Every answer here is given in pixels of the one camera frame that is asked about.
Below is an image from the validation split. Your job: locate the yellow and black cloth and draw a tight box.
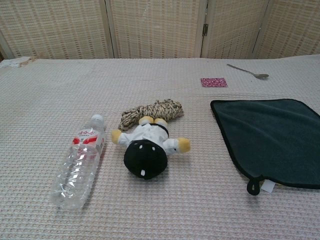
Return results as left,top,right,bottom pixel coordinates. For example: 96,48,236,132
210,99,320,196

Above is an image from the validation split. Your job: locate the plush doll in white shirt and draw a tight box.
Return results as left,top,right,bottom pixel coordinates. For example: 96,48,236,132
111,116,192,181

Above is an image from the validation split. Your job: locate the pink patterned square patch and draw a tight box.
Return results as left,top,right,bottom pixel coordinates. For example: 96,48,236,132
200,77,229,89

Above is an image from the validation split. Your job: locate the beige waffle-weave tablecloth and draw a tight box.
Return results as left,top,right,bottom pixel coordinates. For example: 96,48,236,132
0,53,320,240

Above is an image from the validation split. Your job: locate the woven folding screen panel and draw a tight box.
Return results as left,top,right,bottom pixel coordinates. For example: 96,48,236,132
201,0,271,60
105,0,209,60
251,0,320,60
0,0,115,60

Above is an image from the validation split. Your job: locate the clear plastic water bottle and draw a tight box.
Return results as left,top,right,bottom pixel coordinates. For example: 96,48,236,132
49,114,106,210

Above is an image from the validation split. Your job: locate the metal spoon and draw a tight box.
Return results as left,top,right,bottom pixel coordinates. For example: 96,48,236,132
226,63,270,81

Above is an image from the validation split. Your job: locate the bundle of tan braided rope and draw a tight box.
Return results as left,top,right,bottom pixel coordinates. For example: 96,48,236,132
117,98,185,132

